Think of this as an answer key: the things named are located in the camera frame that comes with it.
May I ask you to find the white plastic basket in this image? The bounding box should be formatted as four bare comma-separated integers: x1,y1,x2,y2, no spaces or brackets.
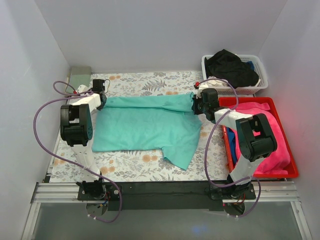
201,50,269,95

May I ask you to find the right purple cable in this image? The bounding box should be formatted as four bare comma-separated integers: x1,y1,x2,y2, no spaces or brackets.
194,77,262,220

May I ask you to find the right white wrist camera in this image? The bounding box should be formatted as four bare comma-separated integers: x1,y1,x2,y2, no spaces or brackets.
196,82,209,99

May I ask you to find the white garment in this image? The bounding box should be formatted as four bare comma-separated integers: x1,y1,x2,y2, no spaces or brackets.
206,76,229,87

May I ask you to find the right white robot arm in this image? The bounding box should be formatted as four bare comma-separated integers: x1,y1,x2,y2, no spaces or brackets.
192,88,278,199

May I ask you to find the blue garment in tray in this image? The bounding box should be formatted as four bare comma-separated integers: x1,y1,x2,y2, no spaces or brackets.
226,127,238,166

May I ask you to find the aluminium rail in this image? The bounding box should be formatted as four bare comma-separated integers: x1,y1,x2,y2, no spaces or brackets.
31,181,300,203

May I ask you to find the black garment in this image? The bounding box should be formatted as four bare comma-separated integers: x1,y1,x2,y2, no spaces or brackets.
204,49,260,89

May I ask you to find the blue garment in basket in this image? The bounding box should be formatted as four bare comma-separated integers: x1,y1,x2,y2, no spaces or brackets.
246,61,255,71

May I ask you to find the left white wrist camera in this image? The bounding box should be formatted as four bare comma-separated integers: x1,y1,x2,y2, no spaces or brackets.
73,84,89,96

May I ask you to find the teal t shirt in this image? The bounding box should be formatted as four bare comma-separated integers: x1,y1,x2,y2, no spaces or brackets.
92,92,202,170

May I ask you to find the floral table mat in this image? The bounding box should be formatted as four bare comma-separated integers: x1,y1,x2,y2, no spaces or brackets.
49,71,233,183

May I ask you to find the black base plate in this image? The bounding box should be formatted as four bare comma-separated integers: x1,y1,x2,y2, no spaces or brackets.
77,180,256,211

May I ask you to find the folded green cloth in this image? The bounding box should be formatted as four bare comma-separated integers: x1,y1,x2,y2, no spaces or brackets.
67,66,92,90

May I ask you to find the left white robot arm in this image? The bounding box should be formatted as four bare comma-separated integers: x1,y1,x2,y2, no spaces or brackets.
60,79,107,183

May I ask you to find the purple cable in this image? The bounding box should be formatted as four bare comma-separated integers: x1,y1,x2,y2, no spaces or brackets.
194,77,262,220
33,79,125,223

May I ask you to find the red plastic tray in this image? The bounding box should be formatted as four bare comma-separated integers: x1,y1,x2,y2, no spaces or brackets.
217,97,300,179

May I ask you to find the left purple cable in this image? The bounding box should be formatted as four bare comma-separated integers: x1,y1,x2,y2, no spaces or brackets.
33,79,125,223

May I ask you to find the pink towel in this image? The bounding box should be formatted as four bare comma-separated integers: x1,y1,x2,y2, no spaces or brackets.
236,98,297,178

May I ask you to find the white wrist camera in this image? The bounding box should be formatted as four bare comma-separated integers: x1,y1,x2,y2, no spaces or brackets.
73,84,89,96
196,82,209,99

